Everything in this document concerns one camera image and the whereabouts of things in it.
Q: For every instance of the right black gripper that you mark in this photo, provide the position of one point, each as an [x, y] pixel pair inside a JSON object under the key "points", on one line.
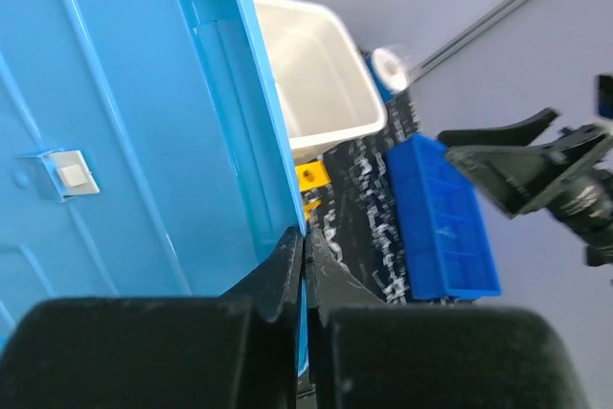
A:
{"points": [[521, 178]]}

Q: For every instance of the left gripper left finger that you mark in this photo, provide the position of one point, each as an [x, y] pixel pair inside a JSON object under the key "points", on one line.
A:
{"points": [[237, 350]]}

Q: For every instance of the yellow test tube rack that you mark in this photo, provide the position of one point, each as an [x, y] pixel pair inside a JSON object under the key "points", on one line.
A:
{"points": [[311, 176]]}

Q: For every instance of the dark blue divided tray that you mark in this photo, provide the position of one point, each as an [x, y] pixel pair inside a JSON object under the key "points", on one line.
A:
{"points": [[440, 222]]}

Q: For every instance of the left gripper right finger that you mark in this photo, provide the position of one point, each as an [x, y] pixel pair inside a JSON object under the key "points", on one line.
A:
{"points": [[364, 353]]}

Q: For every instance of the white plastic tub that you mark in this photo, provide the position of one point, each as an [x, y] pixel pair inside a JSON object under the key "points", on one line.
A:
{"points": [[326, 91]]}

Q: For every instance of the light blue plastic lid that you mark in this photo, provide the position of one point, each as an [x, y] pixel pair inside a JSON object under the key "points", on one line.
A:
{"points": [[143, 150]]}

